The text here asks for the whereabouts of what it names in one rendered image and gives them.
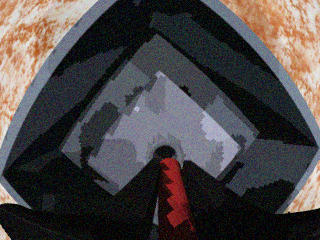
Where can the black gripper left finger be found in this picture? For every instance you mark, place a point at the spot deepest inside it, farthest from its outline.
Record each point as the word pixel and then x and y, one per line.
pixel 126 216

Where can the red peg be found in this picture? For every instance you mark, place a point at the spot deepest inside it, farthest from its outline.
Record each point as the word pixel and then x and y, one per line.
pixel 174 214

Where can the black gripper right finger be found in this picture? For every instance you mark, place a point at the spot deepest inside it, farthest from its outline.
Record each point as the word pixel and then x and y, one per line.
pixel 221 214

